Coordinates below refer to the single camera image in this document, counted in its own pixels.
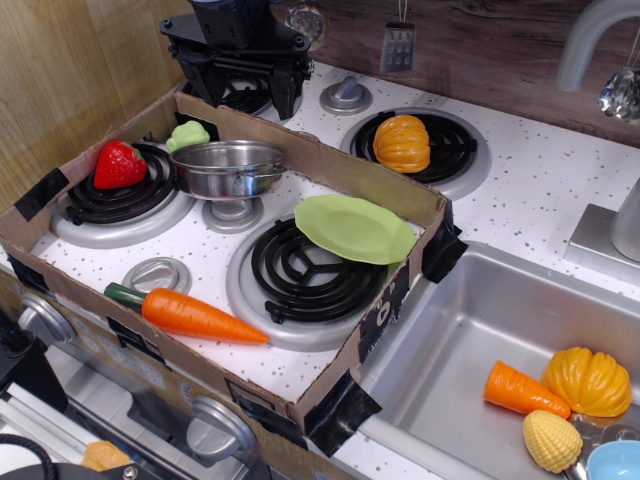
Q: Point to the hanging shiny ladle left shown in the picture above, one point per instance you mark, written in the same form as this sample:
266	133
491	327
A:
310	19

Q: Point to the hanging silver spatula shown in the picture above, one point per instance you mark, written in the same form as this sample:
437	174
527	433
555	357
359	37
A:
399	40

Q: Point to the orange object bottom left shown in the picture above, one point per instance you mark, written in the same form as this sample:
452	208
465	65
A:
103	455

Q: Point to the front left black burner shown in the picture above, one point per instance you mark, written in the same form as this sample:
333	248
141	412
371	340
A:
104	219

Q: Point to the back left black burner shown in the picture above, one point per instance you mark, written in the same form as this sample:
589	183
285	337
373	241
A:
248	93

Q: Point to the green plastic plate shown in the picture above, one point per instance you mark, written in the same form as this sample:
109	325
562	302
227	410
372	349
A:
355	229

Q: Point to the silver knob front left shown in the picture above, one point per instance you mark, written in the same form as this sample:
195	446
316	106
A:
159	272

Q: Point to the hanging shiny ladle right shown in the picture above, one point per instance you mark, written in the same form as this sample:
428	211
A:
619	98

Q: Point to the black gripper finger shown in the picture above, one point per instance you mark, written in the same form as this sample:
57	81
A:
286	80
206	72

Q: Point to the silver oven knob left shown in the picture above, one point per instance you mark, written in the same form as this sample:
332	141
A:
43	321

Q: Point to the silver knob under pot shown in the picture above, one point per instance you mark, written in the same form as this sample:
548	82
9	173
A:
232	216

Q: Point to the yellow toy corn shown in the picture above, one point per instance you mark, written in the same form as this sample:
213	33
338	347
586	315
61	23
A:
552	442

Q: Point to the light blue plastic bowl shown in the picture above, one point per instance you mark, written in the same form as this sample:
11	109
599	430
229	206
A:
614	460

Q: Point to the black burner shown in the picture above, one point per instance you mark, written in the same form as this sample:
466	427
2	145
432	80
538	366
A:
460	158
248	93
104	219
305	298

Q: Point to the brown cardboard fence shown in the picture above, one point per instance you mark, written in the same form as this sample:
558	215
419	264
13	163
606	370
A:
310	398

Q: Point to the back right black burner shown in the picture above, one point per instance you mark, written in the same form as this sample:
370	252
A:
460	158

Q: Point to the hanging shiny ladle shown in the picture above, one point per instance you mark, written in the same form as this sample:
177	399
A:
310	19
619	98

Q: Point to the small steel pot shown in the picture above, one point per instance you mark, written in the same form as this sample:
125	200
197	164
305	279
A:
229	170

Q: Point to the front right black burner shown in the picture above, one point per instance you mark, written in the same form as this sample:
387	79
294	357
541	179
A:
305	298

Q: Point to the silver metal sink basin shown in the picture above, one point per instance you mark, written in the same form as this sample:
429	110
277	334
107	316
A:
428	371

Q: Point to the orange toy carrot green stem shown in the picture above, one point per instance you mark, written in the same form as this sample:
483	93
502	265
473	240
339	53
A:
178	313

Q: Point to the silver oven knob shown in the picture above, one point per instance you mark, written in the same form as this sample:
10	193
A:
43	321
216	433

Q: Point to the silver knob back centre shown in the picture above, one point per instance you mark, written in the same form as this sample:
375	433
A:
348	97

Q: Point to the yellow-orange toy pumpkin in sink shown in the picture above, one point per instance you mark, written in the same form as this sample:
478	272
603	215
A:
594	384

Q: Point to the light green toy vegetable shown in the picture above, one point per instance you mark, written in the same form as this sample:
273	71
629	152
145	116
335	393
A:
187	134

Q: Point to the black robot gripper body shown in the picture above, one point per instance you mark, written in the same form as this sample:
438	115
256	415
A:
238	35

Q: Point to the orange toy carrot tip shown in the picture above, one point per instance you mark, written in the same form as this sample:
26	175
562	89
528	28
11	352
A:
509	388

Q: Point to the silver oven knob right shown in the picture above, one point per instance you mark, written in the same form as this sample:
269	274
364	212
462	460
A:
216	433

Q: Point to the red toy strawberry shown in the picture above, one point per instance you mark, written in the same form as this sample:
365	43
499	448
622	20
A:
119	165

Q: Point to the orange toy pumpkin on burner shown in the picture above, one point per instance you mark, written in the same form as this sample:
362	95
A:
402	144

